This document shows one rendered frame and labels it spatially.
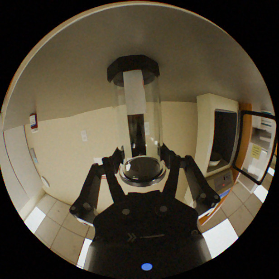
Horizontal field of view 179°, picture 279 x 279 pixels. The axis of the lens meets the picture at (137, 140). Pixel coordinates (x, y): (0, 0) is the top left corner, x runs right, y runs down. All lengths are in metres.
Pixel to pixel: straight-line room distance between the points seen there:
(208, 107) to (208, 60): 0.32
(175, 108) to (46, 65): 0.83
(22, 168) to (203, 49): 2.65
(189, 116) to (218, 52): 0.77
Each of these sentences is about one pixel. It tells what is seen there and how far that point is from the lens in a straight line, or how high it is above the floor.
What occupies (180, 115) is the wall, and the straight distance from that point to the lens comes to 0.85.
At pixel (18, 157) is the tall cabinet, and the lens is 2.50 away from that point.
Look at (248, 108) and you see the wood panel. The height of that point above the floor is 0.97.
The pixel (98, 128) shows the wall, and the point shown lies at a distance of 0.85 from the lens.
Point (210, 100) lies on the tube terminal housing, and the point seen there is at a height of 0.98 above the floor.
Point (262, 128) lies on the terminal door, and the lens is 0.68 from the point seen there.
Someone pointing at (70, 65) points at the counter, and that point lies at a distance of 0.18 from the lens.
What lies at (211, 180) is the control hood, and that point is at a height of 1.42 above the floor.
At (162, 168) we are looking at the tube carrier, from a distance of 0.20.
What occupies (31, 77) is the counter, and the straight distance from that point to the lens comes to 0.20.
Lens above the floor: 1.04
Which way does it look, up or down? 16 degrees up
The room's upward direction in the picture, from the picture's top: 174 degrees clockwise
